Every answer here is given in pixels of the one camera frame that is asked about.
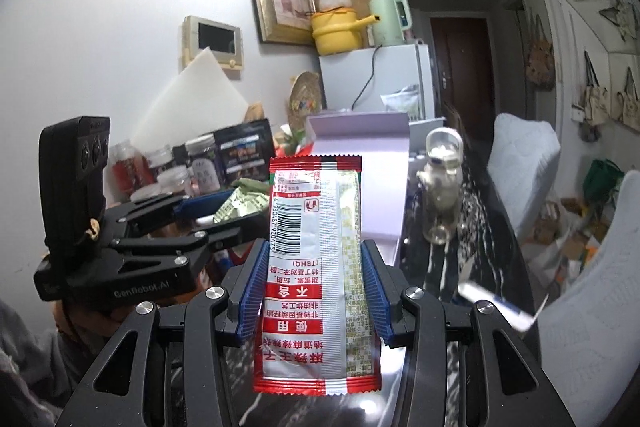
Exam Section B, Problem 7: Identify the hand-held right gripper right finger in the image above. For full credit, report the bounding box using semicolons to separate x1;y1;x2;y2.
361;239;576;427

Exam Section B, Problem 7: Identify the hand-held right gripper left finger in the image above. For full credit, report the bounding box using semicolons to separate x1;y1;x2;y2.
55;238;271;427

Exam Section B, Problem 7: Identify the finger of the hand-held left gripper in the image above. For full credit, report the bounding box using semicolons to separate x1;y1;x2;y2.
107;216;271;268
102;189;238;238

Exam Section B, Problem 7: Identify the green white packet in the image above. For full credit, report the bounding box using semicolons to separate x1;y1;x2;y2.
214;187;271;224

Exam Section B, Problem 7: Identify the red white snack packet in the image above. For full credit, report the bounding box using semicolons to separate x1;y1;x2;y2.
254;154;383;395

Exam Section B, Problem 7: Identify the lilac gift box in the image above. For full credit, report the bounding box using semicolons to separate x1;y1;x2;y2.
305;109;411;268

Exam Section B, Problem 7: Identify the person's left forearm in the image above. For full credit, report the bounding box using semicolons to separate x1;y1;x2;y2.
0;299;81;427

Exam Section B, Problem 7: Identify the person's left hand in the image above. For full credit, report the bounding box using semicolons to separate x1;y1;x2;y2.
60;302;136;338

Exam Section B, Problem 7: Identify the clear jar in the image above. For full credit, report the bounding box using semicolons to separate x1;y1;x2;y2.
157;167;193;198

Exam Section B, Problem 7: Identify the white lidded jar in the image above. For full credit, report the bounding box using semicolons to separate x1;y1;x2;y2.
185;134;223;195

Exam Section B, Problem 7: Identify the red filled jar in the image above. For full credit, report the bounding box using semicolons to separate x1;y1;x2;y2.
109;142;146;198

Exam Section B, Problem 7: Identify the black snack bag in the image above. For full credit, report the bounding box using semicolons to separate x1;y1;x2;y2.
215;118;276;182

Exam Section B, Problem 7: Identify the white foam board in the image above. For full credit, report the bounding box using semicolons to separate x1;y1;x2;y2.
131;48;251;152

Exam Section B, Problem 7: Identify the glass teapot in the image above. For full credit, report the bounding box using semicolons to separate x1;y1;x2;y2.
417;128;466;244

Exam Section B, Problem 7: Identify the blue white mask box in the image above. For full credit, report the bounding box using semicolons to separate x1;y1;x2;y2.
457;282;546;333

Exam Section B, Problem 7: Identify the woven fan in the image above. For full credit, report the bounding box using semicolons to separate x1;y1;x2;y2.
287;72;323;130

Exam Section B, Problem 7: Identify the brown paper bag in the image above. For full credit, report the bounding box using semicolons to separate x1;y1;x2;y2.
532;202;566;238

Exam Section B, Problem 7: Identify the white plastic bag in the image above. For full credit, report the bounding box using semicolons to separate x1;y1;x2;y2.
381;86;422;120

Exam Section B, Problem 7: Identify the white fridge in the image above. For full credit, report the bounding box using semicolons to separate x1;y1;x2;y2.
319;43;436;120

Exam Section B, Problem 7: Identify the white covered chair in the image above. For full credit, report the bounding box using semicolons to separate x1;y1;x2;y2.
487;113;561;235
537;169;640;427

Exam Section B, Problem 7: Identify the yellow enamel pot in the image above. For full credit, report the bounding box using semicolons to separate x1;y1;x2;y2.
311;7;376;56

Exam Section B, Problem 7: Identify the brown door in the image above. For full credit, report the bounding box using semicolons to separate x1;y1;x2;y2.
430;14;496;142

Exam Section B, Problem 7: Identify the green bag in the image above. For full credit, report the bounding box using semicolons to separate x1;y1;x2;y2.
584;159;626;208

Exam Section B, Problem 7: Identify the green electric kettle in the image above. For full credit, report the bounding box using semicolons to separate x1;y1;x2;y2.
369;0;413;48

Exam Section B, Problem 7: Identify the brown hanging bag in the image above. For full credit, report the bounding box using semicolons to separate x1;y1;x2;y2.
525;7;556;90

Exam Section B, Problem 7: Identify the beige tote bag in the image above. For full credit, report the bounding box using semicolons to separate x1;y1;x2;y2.
615;67;640;130
582;52;613;125

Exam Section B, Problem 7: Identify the wall intercom panel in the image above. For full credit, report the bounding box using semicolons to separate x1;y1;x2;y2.
181;15;246;71

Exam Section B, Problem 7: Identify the black power cable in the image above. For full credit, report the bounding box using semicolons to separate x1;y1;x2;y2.
350;47;378;110

